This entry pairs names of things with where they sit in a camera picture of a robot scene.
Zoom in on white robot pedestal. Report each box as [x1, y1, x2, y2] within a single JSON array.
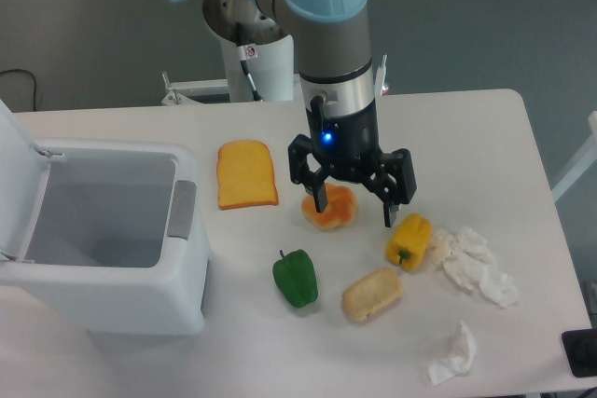
[[160, 0, 393, 106]]

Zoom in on white open trash bin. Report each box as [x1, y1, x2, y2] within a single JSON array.
[[1, 108, 213, 336]]

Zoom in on white frame at right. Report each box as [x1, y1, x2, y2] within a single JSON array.
[[551, 111, 596, 202]]

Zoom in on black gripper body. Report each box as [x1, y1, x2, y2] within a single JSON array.
[[307, 95, 380, 185]]

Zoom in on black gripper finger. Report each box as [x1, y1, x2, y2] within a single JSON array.
[[361, 148, 416, 227], [288, 134, 328, 213]]

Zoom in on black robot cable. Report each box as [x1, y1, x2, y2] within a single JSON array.
[[234, 21, 265, 103]]

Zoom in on orange toast slice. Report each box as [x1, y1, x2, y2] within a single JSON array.
[[216, 140, 279, 210]]

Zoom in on pale square bread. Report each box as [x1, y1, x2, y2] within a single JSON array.
[[341, 268, 403, 323]]

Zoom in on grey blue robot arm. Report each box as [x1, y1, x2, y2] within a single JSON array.
[[248, 0, 416, 226]]

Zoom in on yellow bell pepper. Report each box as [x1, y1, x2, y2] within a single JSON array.
[[385, 213, 433, 271]]

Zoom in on black floor cable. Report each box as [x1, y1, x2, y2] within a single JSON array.
[[0, 68, 43, 113]]

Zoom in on large crumpled white tissue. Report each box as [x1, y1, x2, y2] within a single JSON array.
[[427, 226, 520, 309]]

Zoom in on black device at edge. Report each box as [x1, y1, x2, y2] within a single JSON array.
[[561, 329, 596, 377]]

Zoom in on small crumpled white tissue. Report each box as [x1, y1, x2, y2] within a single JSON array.
[[425, 321, 477, 387]]

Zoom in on round knotted bread roll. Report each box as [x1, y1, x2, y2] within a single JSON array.
[[301, 183, 358, 231]]

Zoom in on green bell pepper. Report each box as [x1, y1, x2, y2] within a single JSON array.
[[272, 249, 318, 309]]

